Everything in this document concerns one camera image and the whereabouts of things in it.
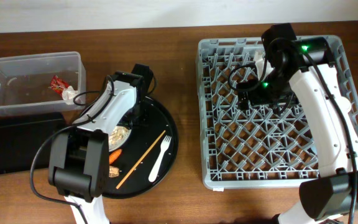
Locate wooden chopstick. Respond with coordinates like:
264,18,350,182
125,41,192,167
116,130,166,189

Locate rice and peanut scraps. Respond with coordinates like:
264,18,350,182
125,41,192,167
108,125,131,150

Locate grey plate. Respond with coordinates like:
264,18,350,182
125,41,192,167
108,123,133,152

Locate white plastic fork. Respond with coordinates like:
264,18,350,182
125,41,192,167
148,136,172,182

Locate orange carrot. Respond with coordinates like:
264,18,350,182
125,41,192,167
109,149,122,165

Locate white tissue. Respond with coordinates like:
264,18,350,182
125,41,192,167
62,86,78,100

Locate red snack wrapper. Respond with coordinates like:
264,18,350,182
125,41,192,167
50,75,70,95

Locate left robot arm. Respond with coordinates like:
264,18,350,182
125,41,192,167
48,64,154,223

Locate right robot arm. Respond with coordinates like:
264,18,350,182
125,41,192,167
233,23,358,223

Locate grey plastic dishwasher rack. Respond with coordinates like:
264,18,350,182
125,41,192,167
196,34,358,190

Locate clear plastic waste bin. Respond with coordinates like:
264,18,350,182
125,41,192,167
0,52,86,116

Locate black rectangular waste bin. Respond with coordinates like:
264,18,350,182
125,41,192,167
0,112,66,174

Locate round black serving tray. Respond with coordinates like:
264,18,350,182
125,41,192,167
103,98,178,199

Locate brown food scrap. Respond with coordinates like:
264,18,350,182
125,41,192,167
109,166,120,178

